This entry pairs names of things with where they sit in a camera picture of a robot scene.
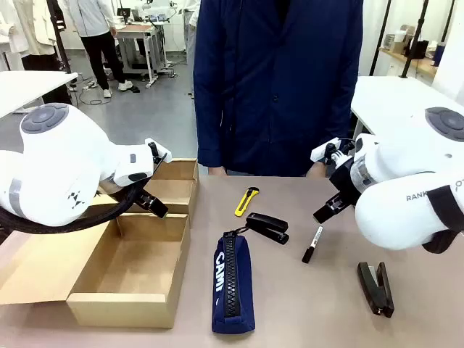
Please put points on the large cardboard box with lid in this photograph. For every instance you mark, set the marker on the large cardboard box with lid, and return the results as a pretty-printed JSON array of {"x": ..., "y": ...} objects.
[{"x": 137, "y": 261}]

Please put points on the navy zip pencil case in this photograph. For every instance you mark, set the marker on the navy zip pencil case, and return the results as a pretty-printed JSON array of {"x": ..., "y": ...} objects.
[{"x": 243, "y": 282}]

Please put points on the black stapler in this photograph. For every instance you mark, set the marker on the black stapler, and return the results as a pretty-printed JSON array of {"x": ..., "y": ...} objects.
[{"x": 268, "y": 221}]

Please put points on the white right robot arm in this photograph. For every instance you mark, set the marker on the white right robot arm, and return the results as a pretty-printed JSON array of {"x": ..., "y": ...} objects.
[{"x": 398, "y": 174}]

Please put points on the bystander white coat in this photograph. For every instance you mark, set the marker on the bystander white coat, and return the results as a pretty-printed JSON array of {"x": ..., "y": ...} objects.
[
  {"x": 36, "y": 29},
  {"x": 5, "y": 25}
]

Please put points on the person right forearm navy sleeve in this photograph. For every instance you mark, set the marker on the person right forearm navy sleeve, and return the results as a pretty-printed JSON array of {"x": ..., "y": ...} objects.
[{"x": 208, "y": 137}]

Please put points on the yellow utility knife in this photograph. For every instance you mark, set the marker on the yellow utility knife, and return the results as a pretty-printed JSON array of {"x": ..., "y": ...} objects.
[{"x": 243, "y": 204}]

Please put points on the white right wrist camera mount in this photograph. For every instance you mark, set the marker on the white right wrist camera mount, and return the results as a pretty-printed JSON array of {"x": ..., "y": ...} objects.
[{"x": 320, "y": 150}]

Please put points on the black tripod pole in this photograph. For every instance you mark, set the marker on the black tripod pole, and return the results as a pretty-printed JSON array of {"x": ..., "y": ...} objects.
[
  {"x": 448, "y": 21},
  {"x": 413, "y": 40},
  {"x": 62, "y": 40},
  {"x": 380, "y": 36}
]

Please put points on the small black box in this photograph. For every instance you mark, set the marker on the small black box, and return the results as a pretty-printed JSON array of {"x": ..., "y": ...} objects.
[{"x": 419, "y": 49}]

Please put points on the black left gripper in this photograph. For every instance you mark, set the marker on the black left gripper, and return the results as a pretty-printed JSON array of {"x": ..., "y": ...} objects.
[{"x": 145, "y": 197}]

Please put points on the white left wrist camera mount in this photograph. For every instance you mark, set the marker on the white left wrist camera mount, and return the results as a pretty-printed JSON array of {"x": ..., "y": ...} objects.
[{"x": 163, "y": 151}]

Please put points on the bystander grey jacket black trousers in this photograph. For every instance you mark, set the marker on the bystander grey jacket black trousers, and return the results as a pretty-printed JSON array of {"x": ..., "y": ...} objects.
[{"x": 94, "y": 18}]

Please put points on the background brown cardboard box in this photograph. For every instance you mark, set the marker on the background brown cardboard box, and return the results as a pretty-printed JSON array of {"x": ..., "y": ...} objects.
[{"x": 407, "y": 30}]

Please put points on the grey standing desk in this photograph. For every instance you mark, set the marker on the grey standing desk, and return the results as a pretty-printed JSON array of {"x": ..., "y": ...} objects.
[{"x": 137, "y": 30}]

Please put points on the person left hand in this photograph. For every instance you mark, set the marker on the person left hand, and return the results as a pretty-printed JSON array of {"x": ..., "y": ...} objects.
[{"x": 317, "y": 171}]

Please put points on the white table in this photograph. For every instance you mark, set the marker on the white table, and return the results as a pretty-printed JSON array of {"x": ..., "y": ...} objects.
[
  {"x": 29, "y": 87},
  {"x": 391, "y": 98}
]

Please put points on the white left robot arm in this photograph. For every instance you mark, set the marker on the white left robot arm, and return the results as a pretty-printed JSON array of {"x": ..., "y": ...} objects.
[{"x": 54, "y": 163}]

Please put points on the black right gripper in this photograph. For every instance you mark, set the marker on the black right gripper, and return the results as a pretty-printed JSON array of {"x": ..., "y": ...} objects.
[{"x": 344, "y": 181}]

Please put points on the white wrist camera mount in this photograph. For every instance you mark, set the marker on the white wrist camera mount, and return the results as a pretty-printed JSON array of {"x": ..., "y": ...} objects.
[
  {"x": 320, "y": 150},
  {"x": 163, "y": 151}
]

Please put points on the person right hand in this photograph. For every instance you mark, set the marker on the person right hand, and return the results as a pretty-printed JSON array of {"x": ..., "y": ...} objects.
[{"x": 217, "y": 172}]

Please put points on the person torso navy jacket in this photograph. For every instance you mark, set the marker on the person torso navy jacket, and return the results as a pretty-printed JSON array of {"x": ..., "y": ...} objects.
[{"x": 275, "y": 90}]

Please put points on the wooden counter desk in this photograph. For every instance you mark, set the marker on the wooden counter desk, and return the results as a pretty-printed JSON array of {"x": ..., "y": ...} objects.
[{"x": 409, "y": 61}]

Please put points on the dark brown stapler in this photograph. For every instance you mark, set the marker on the dark brown stapler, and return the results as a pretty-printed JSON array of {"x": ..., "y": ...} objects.
[{"x": 369, "y": 290}]

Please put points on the person left forearm navy sleeve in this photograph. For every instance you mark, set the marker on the person left forearm navy sleeve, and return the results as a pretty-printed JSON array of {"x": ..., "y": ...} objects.
[{"x": 348, "y": 119}]

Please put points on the black marker pen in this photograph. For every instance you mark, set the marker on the black marker pen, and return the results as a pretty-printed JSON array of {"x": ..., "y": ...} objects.
[{"x": 311, "y": 246}]

